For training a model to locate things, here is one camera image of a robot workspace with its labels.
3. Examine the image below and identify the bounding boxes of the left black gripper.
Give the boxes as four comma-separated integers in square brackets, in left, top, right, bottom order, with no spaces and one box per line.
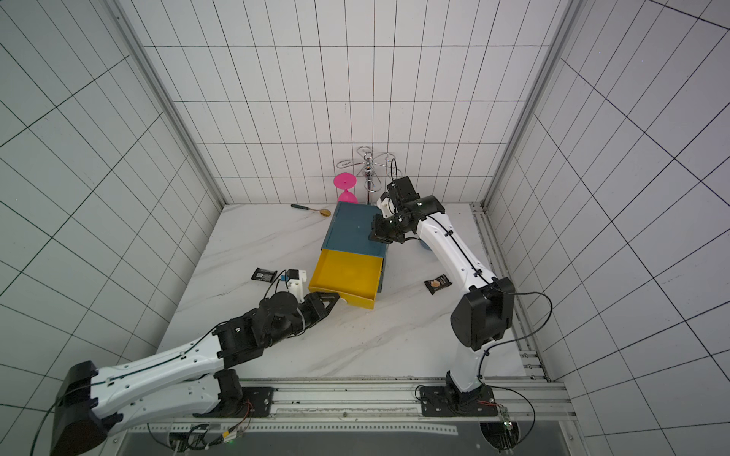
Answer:
[266,291,340,346]

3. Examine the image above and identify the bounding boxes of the yellow drawer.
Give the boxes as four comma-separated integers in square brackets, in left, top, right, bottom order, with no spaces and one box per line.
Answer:
[308,249,384,310]

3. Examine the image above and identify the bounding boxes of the teal drawer cabinet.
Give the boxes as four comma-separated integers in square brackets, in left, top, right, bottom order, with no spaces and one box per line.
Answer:
[321,203,387,293]

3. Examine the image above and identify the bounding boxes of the black brown cookie packet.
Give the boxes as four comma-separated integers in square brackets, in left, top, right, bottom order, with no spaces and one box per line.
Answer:
[424,275,452,296]

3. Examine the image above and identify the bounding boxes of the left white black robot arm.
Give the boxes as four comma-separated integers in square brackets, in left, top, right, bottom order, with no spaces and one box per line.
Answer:
[51,292,340,455]

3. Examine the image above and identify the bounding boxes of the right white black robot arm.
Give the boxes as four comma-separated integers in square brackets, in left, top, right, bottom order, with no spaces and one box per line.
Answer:
[370,177,515,417]

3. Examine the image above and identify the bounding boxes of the pink hourglass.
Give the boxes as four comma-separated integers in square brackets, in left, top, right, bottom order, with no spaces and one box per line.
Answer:
[333,173,359,204]

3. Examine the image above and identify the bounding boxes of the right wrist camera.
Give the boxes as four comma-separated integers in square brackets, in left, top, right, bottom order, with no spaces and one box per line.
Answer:
[376,192,397,219]

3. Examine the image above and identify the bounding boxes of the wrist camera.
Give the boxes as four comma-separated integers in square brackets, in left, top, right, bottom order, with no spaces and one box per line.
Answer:
[376,192,397,219]
[283,269,307,303]

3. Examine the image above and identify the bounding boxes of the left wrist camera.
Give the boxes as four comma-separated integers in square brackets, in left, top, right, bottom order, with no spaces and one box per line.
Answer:
[283,269,307,303]

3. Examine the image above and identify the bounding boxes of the silver wire cup rack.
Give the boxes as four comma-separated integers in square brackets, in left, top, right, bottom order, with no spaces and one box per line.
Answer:
[335,146,401,205]

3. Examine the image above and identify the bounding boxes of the black handled gold spoon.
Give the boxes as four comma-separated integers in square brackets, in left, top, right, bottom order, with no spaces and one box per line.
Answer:
[290,203,332,218]

